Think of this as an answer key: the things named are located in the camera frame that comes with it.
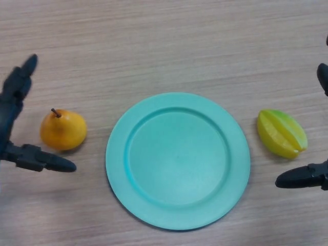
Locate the yellow pear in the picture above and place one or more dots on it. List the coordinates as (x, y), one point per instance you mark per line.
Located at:
(64, 130)

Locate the green round plate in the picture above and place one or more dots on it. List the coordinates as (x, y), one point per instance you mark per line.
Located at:
(176, 164)

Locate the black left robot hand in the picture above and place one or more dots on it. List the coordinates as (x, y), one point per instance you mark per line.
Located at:
(10, 102)

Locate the yellow green starfruit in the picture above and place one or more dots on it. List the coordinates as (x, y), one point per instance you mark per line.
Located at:
(280, 134)

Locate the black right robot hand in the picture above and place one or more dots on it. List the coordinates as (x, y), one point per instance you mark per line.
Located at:
(297, 178)

